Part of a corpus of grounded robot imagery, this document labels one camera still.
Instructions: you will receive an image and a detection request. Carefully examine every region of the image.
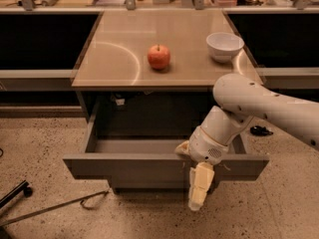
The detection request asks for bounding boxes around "metal rod with hook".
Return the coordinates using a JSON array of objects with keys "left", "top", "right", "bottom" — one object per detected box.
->
[{"left": 0, "top": 190, "right": 109, "bottom": 227}]

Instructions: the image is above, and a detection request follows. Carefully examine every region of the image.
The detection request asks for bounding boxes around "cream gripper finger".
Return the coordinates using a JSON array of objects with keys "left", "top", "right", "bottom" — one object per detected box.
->
[
  {"left": 174, "top": 140, "right": 189, "bottom": 155},
  {"left": 188, "top": 162, "right": 214, "bottom": 211}
]

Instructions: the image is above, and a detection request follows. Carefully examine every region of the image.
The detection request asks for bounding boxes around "grey top drawer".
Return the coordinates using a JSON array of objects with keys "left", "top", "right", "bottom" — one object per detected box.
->
[{"left": 62, "top": 100, "right": 270, "bottom": 189}]

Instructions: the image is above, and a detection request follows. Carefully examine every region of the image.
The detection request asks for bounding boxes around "grey drawer cabinet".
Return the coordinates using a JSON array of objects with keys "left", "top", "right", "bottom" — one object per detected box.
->
[{"left": 70, "top": 8, "right": 266, "bottom": 195}]

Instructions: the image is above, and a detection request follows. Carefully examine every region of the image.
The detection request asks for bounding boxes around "black object on floor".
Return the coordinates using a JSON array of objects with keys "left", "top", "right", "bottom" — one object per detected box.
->
[{"left": 250, "top": 125, "right": 273, "bottom": 136}]

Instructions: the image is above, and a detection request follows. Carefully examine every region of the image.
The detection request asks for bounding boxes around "red apple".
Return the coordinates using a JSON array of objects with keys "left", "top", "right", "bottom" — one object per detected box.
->
[{"left": 148, "top": 45, "right": 170, "bottom": 70}]

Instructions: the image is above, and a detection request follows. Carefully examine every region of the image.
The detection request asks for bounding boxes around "black item inside drawer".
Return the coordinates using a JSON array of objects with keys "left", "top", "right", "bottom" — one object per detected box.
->
[{"left": 110, "top": 94, "right": 126, "bottom": 107}]

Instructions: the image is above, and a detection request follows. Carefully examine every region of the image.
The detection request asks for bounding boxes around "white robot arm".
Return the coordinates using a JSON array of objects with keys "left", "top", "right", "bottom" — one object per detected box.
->
[{"left": 175, "top": 74, "right": 319, "bottom": 211}]

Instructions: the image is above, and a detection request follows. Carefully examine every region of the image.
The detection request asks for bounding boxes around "black caster leg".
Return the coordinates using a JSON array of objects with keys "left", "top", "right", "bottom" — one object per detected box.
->
[{"left": 0, "top": 180, "right": 33, "bottom": 208}]

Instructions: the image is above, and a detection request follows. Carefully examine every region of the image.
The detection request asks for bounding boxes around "white bowl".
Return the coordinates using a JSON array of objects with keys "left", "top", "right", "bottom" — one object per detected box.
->
[{"left": 206, "top": 32, "right": 244, "bottom": 63}]

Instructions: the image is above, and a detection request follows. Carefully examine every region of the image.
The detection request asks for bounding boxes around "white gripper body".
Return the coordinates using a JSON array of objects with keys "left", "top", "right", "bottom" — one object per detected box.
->
[{"left": 188, "top": 126, "right": 229, "bottom": 165}]

